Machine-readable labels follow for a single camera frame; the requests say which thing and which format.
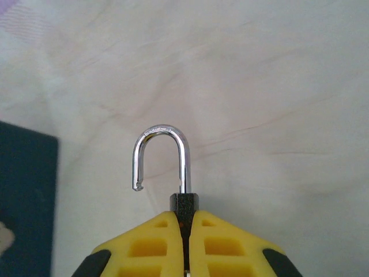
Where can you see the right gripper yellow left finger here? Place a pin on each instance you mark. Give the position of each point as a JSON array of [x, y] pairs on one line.
[[170, 231]]

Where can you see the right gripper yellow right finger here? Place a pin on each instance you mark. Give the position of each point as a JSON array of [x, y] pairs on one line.
[[199, 231]]

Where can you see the black padlock chrome shackle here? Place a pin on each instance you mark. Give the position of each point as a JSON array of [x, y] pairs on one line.
[[184, 206]]

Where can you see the dark teal block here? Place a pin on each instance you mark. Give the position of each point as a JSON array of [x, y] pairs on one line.
[[29, 187]]

